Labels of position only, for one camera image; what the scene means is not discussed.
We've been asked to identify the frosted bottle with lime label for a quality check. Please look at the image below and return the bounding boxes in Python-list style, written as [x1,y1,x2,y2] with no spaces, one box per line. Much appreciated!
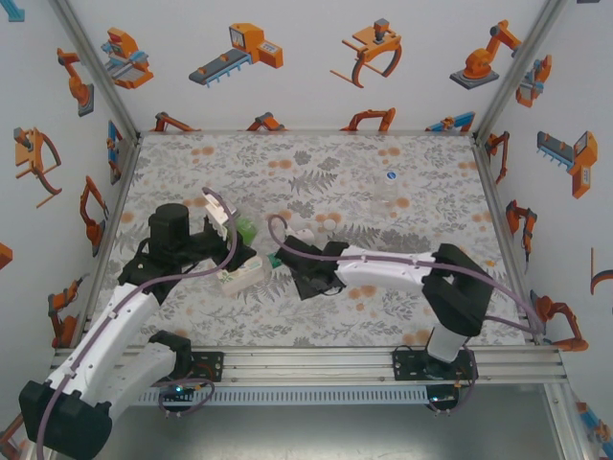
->
[219,256,275,296]

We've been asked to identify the green translucent plastic bottle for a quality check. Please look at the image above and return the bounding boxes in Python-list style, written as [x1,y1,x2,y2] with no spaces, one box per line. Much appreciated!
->
[233,215,263,246]

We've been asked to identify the floral patterned table cover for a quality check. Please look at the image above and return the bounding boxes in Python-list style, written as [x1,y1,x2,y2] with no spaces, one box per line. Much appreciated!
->
[93,131,533,349]

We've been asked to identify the grey metal base panel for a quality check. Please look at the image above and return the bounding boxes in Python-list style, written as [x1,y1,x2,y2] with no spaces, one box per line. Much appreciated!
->
[109,404,564,460]

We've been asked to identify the aluminium side rail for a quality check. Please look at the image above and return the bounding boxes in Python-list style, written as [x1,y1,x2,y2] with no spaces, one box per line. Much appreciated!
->
[18,133,145,460]
[471,132,593,460]

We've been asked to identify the aluminium front rail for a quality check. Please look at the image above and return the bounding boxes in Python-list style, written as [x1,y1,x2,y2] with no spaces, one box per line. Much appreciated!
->
[50,345,574,387]

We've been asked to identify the slotted grey cable duct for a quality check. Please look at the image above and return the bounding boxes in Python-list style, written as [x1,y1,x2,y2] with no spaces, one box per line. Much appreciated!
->
[138,385,428,408]

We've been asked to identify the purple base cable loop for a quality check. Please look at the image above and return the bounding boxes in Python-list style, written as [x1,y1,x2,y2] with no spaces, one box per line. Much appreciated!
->
[160,378,216,419]
[428,347,480,416]

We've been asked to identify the aluminium frame post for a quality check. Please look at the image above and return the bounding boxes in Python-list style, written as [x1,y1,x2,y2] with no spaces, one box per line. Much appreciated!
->
[471,0,571,145]
[50,0,143,145]

